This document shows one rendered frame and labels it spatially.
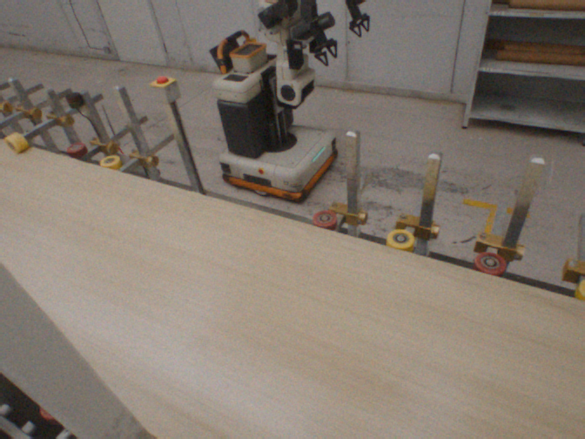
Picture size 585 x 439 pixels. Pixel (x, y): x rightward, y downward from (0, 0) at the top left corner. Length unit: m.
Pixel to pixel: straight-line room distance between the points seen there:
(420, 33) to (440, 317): 3.14
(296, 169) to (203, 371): 1.83
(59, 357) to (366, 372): 0.69
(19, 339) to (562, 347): 1.02
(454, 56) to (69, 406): 3.76
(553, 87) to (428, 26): 1.11
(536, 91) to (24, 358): 3.85
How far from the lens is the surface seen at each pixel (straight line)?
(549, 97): 3.99
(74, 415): 0.50
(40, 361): 0.44
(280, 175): 2.68
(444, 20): 3.87
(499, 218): 1.46
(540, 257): 2.63
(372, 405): 0.95
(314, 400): 0.96
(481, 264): 1.21
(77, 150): 2.08
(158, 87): 1.61
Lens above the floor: 1.77
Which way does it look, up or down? 41 degrees down
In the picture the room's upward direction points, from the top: 7 degrees counter-clockwise
